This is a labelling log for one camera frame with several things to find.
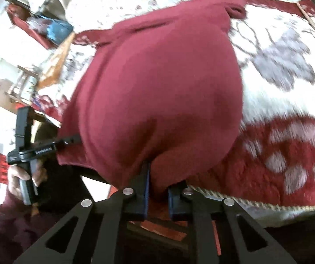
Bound person's left hand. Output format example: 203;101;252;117
7;160;48;200

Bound red and white plush blanket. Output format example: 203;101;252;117
33;0;315;212

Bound blue cloth bundle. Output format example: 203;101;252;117
26;16;73;45

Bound dark red knit sweater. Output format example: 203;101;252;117
57;0;246;194

